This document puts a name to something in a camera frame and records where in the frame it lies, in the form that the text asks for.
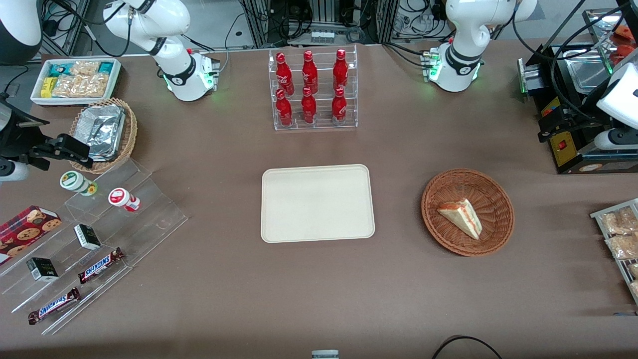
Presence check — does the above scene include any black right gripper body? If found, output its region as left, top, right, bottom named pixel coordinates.
left=0, top=114, right=50, bottom=171

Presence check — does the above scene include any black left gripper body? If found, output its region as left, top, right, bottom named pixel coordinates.
left=568, top=102, right=606, bottom=140

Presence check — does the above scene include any triangular sandwich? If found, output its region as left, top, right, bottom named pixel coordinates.
left=437, top=198, right=483, bottom=240

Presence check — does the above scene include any silver foil tray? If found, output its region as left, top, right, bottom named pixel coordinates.
left=75, top=104, right=126, bottom=163

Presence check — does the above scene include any oval light wicker basket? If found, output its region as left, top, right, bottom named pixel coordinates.
left=69, top=98, right=138, bottom=175

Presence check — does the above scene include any tray of packaged pastries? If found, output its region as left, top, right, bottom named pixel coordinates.
left=590, top=198, right=638, bottom=306

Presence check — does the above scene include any round brown wicker basket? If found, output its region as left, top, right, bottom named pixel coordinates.
left=421, top=168, right=515, bottom=257

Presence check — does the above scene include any cream rectangular serving tray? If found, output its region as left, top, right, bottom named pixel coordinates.
left=261, top=164, right=376, bottom=244

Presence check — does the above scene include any black glass food warmer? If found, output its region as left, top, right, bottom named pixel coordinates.
left=517, top=7, right=638, bottom=175

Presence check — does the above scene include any green-lid white cup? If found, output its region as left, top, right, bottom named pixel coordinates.
left=60, top=171, right=98, bottom=196

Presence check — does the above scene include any steel warmer pan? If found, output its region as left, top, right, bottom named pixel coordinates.
left=567, top=59, right=613, bottom=93

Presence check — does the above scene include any red-lid white cup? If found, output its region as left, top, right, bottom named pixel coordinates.
left=108, top=187, right=141, bottom=212

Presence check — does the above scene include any clear cracker pack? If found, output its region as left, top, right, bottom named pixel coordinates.
left=51, top=75, right=84, bottom=98
left=70, top=61, right=101, bottom=77
left=80, top=73, right=110, bottom=98

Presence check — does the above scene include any small black box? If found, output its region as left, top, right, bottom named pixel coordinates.
left=74, top=224, right=102, bottom=251
left=26, top=257, right=59, bottom=282

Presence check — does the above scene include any white rectangular snack box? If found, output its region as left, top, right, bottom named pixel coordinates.
left=30, top=58, right=122, bottom=106

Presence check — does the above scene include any red cookie box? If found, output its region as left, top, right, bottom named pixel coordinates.
left=0, top=205, right=62, bottom=266

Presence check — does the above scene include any clear acrylic stepped display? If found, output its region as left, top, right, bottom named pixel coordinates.
left=0, top=159, right=189, bottom=336

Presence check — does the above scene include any brown Snickers bar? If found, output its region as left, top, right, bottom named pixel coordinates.
left=27, top=287, right=81, bottom=326
left=78, top=247, right=125, bottom=285

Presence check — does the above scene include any red cola bottle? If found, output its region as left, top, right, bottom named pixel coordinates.
left=331, top=87, right=347, bottom=124
left=276, top=52, right=295, bottom=95
left=302, top=50, right=319, bottom=94
left=275, top=89, right=293, bottom=127
left=332, top=49, right=349, bottom=91
left=301, top=87, right=318, bottom=124

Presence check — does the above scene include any clear acrylic bottle rack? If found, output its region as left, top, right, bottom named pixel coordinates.
left=268, top=45, right=358, bottom=131

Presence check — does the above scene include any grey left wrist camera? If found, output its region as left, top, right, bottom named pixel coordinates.
left=595, top=128, right=638, bottom=151

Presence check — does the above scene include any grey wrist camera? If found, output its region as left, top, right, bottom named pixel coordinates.
left=595, top=128, right=638, bottom=151
left=0, top=159, right=30, bottom=183

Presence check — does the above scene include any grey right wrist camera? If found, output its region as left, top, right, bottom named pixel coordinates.
left=0, top=159, right=30, bottom=183

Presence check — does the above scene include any black cable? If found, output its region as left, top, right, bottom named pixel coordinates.
left=431, top=336, right=503, bottom=359

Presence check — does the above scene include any aluminium equipment frame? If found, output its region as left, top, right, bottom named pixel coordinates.
left=238, top=0, right=399, bottom=48

